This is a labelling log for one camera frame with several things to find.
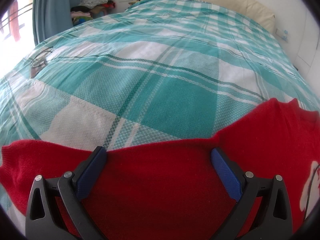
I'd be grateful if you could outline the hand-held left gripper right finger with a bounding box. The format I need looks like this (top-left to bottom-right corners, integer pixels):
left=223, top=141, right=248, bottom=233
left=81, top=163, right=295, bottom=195
left=211, top=147, right=293, bottom=240

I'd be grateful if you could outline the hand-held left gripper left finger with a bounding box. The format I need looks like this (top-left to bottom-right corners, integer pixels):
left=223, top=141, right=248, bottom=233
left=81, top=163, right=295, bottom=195
left=25, top=145, right=108, bottom=240

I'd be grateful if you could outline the red knit sweater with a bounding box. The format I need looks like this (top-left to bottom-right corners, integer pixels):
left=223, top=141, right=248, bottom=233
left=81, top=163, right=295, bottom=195
left=0, top=98, right=320, bottom=240

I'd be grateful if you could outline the pile of colourful clothes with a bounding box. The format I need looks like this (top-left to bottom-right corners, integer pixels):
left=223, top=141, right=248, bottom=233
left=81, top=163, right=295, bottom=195
left=70, top=1, right=117, bottom=27

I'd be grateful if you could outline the green plaid bedspread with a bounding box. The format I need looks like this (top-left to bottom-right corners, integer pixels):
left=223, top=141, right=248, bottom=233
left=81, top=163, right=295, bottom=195
left=0, top=0, right=309, bottom=220

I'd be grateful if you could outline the white wardrobe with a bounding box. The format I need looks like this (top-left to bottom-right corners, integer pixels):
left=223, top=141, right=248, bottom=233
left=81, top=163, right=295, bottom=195
left=294, top=0, right=320, bottom=80

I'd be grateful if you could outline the red hanging garment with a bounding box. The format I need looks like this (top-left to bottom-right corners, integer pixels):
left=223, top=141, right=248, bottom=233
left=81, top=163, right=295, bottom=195
left=9, top=0, right=22, bottom=42

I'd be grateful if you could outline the window with metal bars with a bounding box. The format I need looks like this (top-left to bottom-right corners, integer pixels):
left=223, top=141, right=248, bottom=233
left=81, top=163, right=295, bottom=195
left=0, top=0, right=35, bottom=47

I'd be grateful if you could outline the blue curtain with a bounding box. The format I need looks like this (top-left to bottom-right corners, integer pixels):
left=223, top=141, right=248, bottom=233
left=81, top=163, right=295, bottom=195
left=32, top=0, right=102, bottom=44

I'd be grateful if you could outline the white wall socket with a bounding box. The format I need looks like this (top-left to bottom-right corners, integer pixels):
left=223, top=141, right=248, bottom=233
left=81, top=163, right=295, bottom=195
left=276, top=29, right=290, bottom=42

